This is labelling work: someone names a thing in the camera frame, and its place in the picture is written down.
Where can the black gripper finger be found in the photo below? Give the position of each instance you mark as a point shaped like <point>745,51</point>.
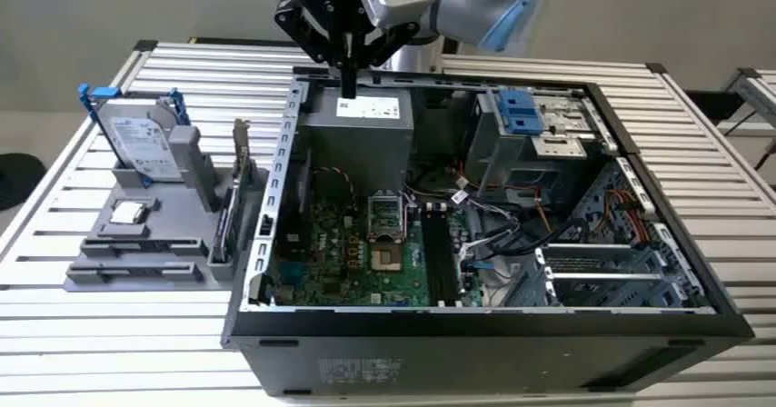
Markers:
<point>387,43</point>
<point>303,30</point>

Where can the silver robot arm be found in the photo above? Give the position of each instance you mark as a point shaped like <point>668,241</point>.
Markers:
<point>466,12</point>

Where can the black RAM slot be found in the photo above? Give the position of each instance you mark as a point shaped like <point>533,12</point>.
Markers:
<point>451,252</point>
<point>437,252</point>
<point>430,252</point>
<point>445,252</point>

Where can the grey power supply unit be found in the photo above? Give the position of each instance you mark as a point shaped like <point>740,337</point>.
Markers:
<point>358,152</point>

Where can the blue plastic drive latch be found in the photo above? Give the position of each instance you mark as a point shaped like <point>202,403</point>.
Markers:
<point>518,112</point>

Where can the hard disk in blue carrier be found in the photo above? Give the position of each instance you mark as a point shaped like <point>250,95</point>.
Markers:
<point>139,139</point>

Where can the graphics card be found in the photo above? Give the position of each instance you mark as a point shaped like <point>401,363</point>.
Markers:
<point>226,225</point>

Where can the CPU socket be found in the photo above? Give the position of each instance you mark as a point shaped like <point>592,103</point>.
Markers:
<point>387,258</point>

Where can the grey parts rack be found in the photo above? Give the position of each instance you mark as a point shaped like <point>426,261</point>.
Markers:
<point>182,225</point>

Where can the silver CPU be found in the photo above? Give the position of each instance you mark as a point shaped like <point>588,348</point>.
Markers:
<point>128,212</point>

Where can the green motherboard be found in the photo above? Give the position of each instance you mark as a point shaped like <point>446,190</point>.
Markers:
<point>339,266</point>

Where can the black round stand foot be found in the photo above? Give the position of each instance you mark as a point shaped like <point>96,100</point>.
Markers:
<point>17,180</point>

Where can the metal slat side table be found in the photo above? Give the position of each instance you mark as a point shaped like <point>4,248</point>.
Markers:
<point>754,89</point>

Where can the grey metal disk bay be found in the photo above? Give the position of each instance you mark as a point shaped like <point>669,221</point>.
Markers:
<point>606,276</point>

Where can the black PC case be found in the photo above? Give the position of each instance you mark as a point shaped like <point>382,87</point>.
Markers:
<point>425,357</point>

